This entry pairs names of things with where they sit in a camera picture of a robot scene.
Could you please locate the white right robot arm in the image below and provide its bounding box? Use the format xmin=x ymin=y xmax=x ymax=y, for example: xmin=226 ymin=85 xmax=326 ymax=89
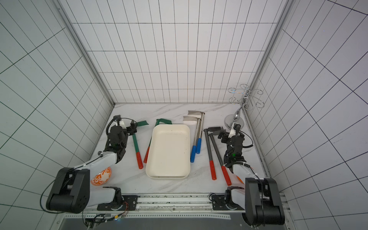
xmin=218 ymin=122 xmax=286 ymax=227

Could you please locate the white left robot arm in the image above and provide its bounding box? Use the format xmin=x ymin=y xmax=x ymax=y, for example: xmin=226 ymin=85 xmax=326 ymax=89
xmin=43 ymin=115 xmax=138 ymax=214

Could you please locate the green hoe outer left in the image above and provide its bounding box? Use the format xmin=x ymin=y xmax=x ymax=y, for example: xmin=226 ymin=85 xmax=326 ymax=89
xmin=132 ymin=120 xmax=148 ymax=169

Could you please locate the green hoe beside box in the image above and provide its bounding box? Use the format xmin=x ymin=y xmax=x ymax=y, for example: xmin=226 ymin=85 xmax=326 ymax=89
xmin=143 ymin=118 xmax=173 ymax=164

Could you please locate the cream plastic storage box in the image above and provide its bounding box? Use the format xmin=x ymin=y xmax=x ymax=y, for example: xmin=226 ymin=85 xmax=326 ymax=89
xmin=146 ymin=124 xmax=191 ymax=179

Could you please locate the chrome cup rack stand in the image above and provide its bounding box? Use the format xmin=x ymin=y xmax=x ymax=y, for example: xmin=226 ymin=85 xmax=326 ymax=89
xmin=224 ymin=84 xmax=265 ymax=129

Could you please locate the orange patterned white bowl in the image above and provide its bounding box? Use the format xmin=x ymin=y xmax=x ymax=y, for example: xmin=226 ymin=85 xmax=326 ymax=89
xmin=90 ymin=167 xmax=112 ymax=186

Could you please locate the chrome hoe blue handle right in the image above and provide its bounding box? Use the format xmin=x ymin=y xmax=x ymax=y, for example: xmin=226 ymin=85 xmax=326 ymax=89
xmin=188 ymin=111 xmax=205 ymax=154

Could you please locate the chrome hoe blue handle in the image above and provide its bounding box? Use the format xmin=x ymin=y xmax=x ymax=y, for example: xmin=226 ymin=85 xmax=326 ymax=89
xmin=183 ymin=116 xmax=200 ymax=163
xmin=188 ymin=111 xmax=205 ymax=154

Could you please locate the chrome hoe blue handle left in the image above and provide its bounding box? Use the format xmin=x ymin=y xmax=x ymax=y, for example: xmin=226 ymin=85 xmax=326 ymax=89
xmin=183 ymin=116 xmax=200 ymax=163

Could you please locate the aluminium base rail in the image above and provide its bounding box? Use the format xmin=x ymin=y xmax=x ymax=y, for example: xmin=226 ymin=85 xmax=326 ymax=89
xmin=83 ymin=193 xmax=288 ymax=220

